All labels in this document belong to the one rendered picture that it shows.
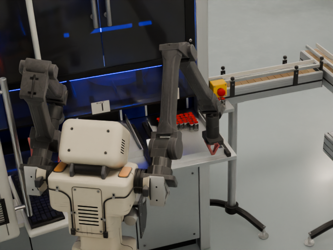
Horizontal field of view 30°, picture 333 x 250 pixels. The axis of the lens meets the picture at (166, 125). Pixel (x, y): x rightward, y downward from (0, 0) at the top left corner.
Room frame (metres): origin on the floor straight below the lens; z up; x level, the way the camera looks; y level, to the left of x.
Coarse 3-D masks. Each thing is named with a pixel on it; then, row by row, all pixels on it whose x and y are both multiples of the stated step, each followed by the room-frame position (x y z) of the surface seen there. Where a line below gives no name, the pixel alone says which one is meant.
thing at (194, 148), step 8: (200, 120) 2.60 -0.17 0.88; (152, 128) 2.49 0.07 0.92; (200, 128) 2.53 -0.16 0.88; (160, 136) 2.47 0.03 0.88; (168, 136) 2.47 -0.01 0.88; (184, 136) 2.46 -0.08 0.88; (192, 136) 2.46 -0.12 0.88; (200, 136) 2.45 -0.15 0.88; (184, 144) 2.39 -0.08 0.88; (192, 144) 2.39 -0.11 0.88; (200, 144) 2.39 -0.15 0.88; (184, 152) 2.33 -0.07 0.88; (192, 152) 2.32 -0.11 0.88; (200, 152) 2.27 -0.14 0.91; (208, 152) 2.28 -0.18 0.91; (216, 152) 2.29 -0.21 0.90; (176, 160) 2.24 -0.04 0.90; (184, 160) 2.25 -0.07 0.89; (192, 160) 2.26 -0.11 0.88
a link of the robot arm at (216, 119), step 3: (207, 114) 2.28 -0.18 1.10; (210, 114) 2.27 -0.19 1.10; (213, 114) 2.27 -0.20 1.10; (216, 114) 2.27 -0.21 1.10; (207, 117) 2.26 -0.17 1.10; (210, 117) 2.26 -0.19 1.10; (213, 117) 2.25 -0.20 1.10; (216, 117) 2.25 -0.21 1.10; (207, 120) 2.26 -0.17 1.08; (210, 120) 2.25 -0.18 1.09; (213, 120) 2.25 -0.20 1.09; (216, 120) 2.25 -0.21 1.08; (207, 123) 2.26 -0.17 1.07; (210, 123) 2.25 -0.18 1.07; (213, 123) 2.25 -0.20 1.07; (216, 123) 2.25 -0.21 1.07; (210, 126) 2.25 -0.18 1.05; (213, 126) 2.25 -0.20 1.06; (216, 126) 2.25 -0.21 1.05
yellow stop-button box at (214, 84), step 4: (212, 80) 2.73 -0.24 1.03; (216, 80) 2.73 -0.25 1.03; (220, 80) 2.72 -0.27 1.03; (212, 84) 2.69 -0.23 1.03; (216, 84) 2.68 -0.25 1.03; (220, 84) 2.68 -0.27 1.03; (224, 84) 2.69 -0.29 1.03; (212, 88) 2.69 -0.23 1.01; (216, 88) 2.68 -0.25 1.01; (224, 88) 2.69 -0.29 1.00; (216, 92) 2.68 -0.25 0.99
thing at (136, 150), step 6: (126, 120) 2.61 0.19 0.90; (126, 126) 2.58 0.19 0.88; (132, 132) 2.50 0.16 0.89; (132, 138) 2.47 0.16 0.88; (132, 144) 2.41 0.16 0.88; (138, 144) 2.39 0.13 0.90; (132, 150) 2.36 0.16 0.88; (138, 150) 2.31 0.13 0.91; (132, 156) 2.30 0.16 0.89; (138, 156) 2.31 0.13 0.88
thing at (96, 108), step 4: (108, 100) 2.54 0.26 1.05; (92, 104) 2.52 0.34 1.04; (96, 104) 2.53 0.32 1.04; (100, 104) 2.53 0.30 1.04; (104, 104) 2.54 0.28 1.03; (108, 104) 2.54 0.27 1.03; (92, 108) 2.52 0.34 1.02; (96, 108) 2.53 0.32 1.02; (100, 108) 2.53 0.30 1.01; (104, 108) 2.54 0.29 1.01; (108, 108) 2.54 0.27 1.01; (92, 112) 2.52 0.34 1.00; (96, 112) 2.53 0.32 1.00; (100, 112) 2.53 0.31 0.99; (104, 112) 2.54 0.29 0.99
